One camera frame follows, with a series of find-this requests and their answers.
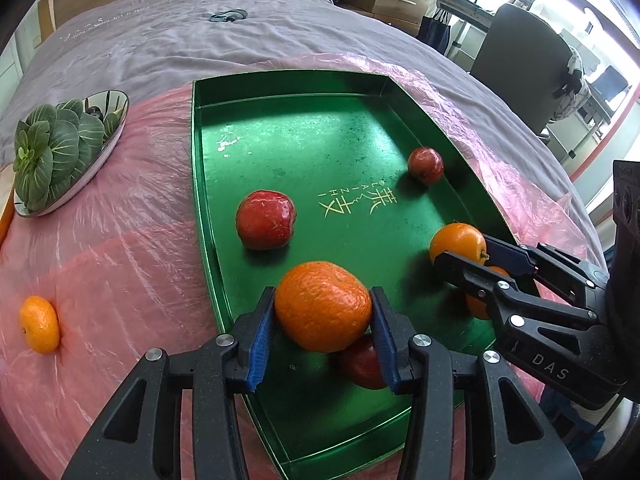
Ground wooden headboard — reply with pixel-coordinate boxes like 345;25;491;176
37;0;251;43

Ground blue trouser leg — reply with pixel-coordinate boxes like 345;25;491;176
540;385;626;461

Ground grey chair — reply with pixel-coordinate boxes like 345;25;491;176
470;2;588;136

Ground orange rimmed plate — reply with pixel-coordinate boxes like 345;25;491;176
0;165;15;246

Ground orange mandarin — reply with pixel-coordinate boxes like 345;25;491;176
274;261;373;352
429;223;487;266
465;266;511;321
19;296;62;355

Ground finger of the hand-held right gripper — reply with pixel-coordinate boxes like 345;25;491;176
482;235;609;307
433;251;600;328

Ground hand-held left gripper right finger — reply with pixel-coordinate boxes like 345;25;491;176
369;286;583;480

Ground green bok choy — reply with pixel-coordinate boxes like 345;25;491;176
13;100;107;212

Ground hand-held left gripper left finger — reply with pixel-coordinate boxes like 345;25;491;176
62;286;277;480

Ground small red apple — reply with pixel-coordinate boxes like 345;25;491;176
236;190;297;251
337;332;391;391
407;147;445;186

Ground dark blue bag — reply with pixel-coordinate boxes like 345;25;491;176
419;9;452;55

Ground shiny metal plate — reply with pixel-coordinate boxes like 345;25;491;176
12;89;130;218

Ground pink plastic sheet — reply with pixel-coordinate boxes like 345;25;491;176
0;52;608;480

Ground green metal tray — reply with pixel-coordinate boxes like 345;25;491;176
191;70;541;480

